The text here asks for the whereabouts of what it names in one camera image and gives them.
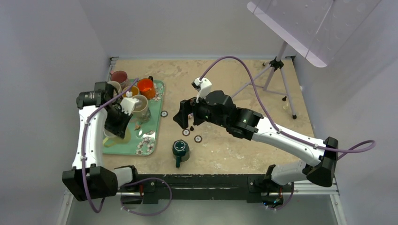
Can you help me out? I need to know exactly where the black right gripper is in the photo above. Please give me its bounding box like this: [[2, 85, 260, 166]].
[[173, 90, 228, 129]]

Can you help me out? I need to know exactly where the light green hexagonal mug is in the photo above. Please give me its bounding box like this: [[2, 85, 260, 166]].
[[102, 128, 131, 148]]

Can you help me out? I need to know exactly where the teal seashell mug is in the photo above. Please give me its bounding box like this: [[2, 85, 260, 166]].
[[132, 95, 151, 123]]

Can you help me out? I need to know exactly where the green floral tray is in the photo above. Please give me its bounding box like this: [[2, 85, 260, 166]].
[[103, 80, 165, 156]]

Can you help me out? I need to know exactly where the yellow mug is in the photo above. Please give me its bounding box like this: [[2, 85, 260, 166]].
[[122, 86, 140, 98]]

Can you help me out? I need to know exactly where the pink ghost mug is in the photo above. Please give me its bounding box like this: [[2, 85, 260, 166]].
[[110, 70, 131, 89]]

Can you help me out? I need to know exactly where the orange mug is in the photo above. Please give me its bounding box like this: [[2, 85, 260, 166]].
[[137, 76, 156, 99]]

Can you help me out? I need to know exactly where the grey music stand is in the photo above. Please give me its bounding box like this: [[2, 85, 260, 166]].
[[230, 0, 385, 120]]

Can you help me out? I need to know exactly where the cream coral mug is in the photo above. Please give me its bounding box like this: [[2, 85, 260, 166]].
[[107, 81, 122, 96]]

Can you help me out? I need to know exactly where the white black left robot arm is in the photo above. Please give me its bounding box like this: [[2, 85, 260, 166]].
[[62, 82, 140, 201]]

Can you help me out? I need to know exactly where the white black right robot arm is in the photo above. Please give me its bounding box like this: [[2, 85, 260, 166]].
[[173, 90, 338, 191]]

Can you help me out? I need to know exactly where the dark green mug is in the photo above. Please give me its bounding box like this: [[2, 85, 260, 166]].
[[172, 139, 190, 168]]

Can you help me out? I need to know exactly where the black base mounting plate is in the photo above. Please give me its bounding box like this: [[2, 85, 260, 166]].
[[110, 173, 294, 206]]

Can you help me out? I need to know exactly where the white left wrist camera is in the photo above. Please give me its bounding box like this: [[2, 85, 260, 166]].
[[120, 91, 142, 116]]

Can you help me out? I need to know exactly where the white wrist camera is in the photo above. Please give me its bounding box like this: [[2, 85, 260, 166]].
[[191, 77, 212, 103], [120, 91, 142, 116]]

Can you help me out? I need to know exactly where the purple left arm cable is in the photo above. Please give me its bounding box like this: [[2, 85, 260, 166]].
[[81, 77, 173, 217]]

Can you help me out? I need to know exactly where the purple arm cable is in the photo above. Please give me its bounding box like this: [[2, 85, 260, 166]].
[[199, 56, 377, 211], [81, 77, 173, 217]]

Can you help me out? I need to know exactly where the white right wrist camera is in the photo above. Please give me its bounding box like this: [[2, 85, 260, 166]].
[[191, 77, 212, 103]]

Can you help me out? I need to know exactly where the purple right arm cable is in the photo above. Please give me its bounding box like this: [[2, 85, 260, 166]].
[[199, 56, 377, 211]]

